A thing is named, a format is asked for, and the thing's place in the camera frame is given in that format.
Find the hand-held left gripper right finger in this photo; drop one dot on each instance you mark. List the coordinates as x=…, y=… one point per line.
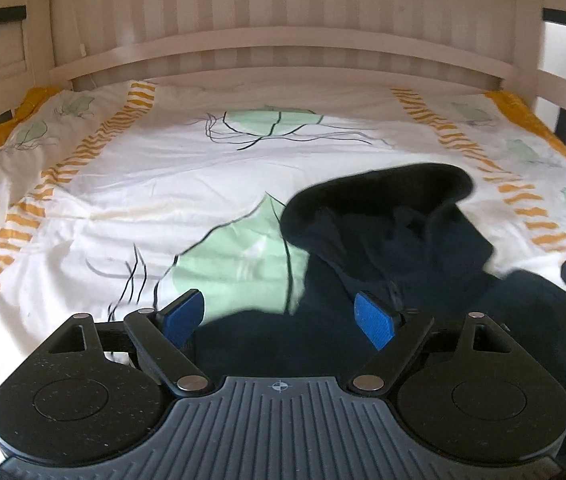
x=374, y=319

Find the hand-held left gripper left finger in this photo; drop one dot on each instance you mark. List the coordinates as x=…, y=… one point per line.
x=183, y=316

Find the black zip hoodie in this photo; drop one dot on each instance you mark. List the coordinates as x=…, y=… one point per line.
x=413, y=240

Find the white leaf printed duvet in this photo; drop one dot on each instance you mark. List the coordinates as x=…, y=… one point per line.
x=163, y=160

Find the yellow bed sheet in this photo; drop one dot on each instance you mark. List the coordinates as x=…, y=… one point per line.
x=523, y=115

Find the white wooden bed frame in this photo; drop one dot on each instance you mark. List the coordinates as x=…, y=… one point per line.
x=288, y=10

